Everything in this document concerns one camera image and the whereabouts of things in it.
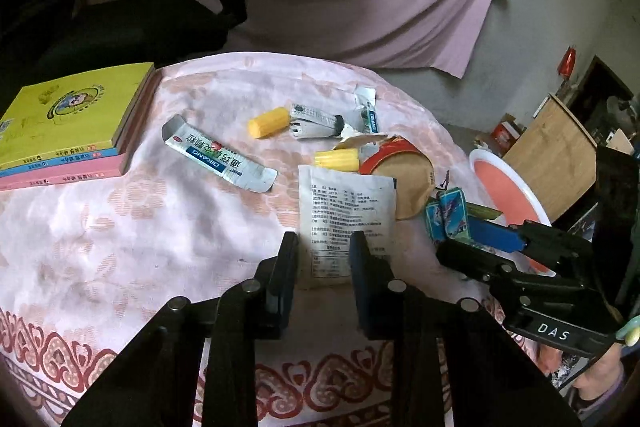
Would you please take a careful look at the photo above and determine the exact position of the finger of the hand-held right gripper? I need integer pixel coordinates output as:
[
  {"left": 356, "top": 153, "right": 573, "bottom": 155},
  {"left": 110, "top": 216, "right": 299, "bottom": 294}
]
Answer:
[
  {"left": 467, "top": 217, "right": 596, "bottom": 278},
  {"left": 435, "top": 238, "right": 521, "bottom": 288}
]

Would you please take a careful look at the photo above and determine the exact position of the wooden cabinet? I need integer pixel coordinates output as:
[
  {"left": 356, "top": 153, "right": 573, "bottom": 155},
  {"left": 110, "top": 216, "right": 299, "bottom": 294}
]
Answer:
[{"left": 501, "top": 94, "right": 598, "bottom": 223}]

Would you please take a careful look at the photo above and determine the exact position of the red cardboard box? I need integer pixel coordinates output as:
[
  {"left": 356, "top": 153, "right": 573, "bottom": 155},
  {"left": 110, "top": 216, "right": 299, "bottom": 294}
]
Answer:
[{"left": 490, "top": 119, "right": 526, "bottom": 152}]

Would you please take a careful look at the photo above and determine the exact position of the silver blue torn sachet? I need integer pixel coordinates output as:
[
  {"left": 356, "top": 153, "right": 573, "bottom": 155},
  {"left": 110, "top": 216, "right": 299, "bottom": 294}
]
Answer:
[{"left": 354, "top": 87, "right": 381, "bottom": 134}]

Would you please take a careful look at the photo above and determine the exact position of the yellow corn cob piece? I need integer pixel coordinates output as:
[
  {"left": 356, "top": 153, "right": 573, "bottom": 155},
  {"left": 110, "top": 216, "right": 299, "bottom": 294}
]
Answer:
[
  {"left": 248, "top": 106, "right": 291, "bottom": 139},
  {"left": 314, "top": 146, "right": 361, "bottom": 172}
]

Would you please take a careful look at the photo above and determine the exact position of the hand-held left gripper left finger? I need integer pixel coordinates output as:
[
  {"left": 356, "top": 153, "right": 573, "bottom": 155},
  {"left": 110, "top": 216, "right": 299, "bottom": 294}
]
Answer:
[{"left": 60, "top": 232, "right": 301, "bottom": 427}]

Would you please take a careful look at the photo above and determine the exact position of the person's right hand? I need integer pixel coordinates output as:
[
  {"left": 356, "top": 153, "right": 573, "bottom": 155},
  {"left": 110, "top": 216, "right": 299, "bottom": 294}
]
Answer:
[{"left": 575, "top": 314, "right": 640, "bottom": 390}]

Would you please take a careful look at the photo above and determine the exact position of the blue book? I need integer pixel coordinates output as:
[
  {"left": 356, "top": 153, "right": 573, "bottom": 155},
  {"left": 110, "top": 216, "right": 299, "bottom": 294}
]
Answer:
[{"left": 0, "top": 147, "right": 126, "bottom": 180}]

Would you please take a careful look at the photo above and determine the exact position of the white printed sachet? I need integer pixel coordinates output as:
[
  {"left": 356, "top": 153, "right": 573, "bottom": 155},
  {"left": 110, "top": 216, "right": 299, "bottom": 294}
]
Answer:
[{"left": 298, "top": 164, "right": 398, "bottom": 290}]

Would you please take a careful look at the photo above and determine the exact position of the red hanging decoration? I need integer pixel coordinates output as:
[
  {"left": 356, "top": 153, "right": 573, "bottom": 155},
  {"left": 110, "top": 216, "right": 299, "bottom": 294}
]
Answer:
[{"left": 559, "top": 48, "right": 577, "bottom": 80}]

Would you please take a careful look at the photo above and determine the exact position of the stack of books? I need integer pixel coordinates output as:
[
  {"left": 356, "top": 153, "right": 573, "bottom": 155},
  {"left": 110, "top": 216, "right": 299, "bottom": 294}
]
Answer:
[{"left": 0, "top": 69, "right": 163, "bottom": 192}]

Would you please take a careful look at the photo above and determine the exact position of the pink floral tablecloth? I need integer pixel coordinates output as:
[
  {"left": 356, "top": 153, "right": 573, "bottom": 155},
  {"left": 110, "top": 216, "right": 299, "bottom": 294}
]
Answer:
[{"left": 0, "top": 52, "right": 566, "bottom": 427}]

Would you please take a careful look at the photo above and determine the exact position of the flattened white blue carton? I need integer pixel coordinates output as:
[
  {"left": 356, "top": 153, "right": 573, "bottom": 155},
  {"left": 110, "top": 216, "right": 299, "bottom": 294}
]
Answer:
[{"left": 161, "top": 114, "right": 278, "bottom": 194}]

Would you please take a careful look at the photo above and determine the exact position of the green stick wrapper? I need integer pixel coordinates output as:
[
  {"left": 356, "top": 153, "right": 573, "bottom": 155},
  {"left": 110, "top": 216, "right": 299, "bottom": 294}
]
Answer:
[{"left": 465, "top": 202, "right": 503, "bottom": 220}]

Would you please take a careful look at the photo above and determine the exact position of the white bin with red liner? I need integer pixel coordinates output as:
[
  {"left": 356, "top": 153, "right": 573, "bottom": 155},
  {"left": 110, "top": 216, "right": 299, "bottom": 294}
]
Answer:
[{"left": 469, "top": 149, "right": 556, "bottom": 278}]

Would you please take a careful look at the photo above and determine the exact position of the blue green snack packet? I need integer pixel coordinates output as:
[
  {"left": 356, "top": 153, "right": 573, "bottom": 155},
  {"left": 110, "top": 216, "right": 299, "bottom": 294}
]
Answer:
[{"left": 425, "top": 188, "right": 473, "bottom": 242}]

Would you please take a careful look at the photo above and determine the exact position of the yellow book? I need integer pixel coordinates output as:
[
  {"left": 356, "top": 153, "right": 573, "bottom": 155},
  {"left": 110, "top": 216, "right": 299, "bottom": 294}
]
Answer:
[{"left": 0, "top": 63, "right": 157, "bottom": 170}]

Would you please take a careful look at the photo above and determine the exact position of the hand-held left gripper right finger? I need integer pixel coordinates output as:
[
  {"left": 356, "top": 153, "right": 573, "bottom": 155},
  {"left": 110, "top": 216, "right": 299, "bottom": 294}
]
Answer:
[{"left": 348, "top": 231, "right": 583, "bottom": 427}]

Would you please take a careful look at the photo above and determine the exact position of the crumpled white printed tube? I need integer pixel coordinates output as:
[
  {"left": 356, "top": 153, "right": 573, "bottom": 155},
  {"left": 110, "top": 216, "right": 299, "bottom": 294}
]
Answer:
[{"left": 289, "top": 103, "right": 346, "bottom": 140}]

